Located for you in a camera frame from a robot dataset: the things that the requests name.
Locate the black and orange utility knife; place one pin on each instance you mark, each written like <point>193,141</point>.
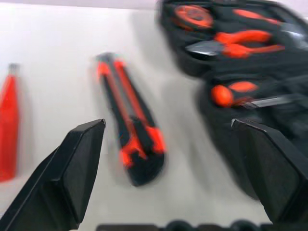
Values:
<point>142,134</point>

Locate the orange and black tape measure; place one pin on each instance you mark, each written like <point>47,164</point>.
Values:
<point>183,14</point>

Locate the black plastic tool case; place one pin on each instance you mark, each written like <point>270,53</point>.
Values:
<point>240,69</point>

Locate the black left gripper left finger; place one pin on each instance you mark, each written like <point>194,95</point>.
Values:
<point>69,168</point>

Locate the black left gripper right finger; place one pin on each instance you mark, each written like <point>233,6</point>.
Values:
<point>276,173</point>

